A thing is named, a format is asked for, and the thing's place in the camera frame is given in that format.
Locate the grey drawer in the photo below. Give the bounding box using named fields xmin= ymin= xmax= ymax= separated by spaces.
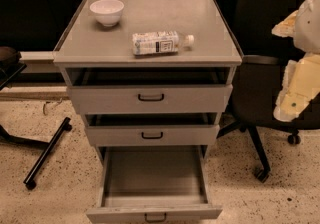
xmin=87 ymin=146 xmax=222 ymax=224
xmin=67 ymin=67 xmax=232 ymax=114
xmin=85 ymin=113 xmax=219 ymax=146

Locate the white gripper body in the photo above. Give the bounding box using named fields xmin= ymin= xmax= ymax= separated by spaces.
xmin=273 ymin=53 xmax=320 ymax=122

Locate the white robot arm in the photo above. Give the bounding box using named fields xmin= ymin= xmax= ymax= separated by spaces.
xmin=271 ymin=0 xmax=320 ymax=122

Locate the dark stool seat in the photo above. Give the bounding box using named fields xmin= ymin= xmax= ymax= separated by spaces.
xmin=0 ymin=46 xmax=27 ymax=90

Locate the black office chair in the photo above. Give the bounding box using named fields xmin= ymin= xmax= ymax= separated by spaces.
xmin=215 ymin=0 xmax=320 ymax=181

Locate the grey bottom drawer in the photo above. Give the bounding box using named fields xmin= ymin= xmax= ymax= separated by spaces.
xmin=87 ymin=146 xmax=222 ymax=224

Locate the black stand base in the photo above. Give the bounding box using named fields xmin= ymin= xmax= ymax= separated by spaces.
xmin=0 ymin=117 xmax=72 ymax=190

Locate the grey middle drawer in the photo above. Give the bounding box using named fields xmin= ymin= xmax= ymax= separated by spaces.
xmin=85 ymin=113 xmax=219 ymax=146

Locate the clear plastic bottle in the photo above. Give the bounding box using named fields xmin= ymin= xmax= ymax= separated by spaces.
xmin=132 ymin=31 xmax=195 ymax=56

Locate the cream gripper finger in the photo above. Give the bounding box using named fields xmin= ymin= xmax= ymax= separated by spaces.
xmin=271 ymin=11 xmax=298 ymax=38

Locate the grey top drawer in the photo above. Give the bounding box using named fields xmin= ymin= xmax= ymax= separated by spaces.
xmin=67 ymin=67 xmax=232 ymax=114

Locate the grey drawer cabinet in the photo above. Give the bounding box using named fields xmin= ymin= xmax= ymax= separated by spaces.
xmin=54 ymin=0 xmax=241 ymax=153

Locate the white ceramic bowl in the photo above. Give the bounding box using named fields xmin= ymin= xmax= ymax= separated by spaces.
xmin=90 ymin=0 xmax=124 ymax=27

